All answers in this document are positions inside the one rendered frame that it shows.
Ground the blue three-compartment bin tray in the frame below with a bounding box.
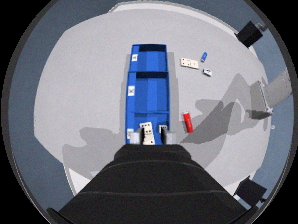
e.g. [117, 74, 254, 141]
[125, 44, 170, 145]

